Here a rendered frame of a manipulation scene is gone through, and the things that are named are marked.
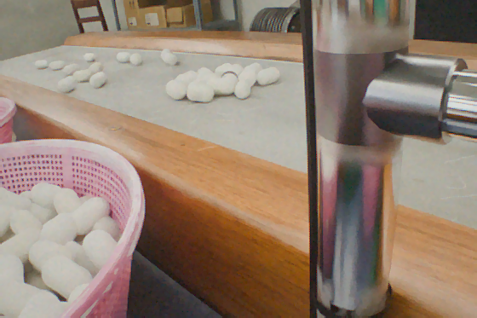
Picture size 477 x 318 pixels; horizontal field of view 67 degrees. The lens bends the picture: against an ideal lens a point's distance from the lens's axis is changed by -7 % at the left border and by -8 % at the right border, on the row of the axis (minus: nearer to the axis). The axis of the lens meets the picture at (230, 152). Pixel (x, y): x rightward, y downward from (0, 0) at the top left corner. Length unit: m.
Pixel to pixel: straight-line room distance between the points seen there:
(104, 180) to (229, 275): 0.11
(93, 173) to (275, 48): 0.41
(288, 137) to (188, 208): 0.13
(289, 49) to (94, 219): 0.44
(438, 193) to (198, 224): 0.14
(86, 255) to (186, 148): 0.09
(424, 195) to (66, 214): 0.22
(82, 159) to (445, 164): 0.26
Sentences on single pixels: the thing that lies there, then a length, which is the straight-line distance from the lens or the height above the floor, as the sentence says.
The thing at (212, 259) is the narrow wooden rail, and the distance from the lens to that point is 0.23.
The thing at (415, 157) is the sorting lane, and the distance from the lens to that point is 0.30.
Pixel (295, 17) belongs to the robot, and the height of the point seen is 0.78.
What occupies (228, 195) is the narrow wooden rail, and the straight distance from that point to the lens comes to 0.20.
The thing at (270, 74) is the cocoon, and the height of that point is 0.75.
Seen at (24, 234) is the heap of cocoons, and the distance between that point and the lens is 0.26.
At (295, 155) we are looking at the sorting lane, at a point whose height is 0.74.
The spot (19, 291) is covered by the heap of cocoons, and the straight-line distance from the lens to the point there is 0.22.
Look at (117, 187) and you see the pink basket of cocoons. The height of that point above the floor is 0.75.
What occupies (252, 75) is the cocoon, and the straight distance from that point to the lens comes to 0.47.
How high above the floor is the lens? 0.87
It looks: 25 degrees down
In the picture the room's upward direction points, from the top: 7 degrees counter-clockwise
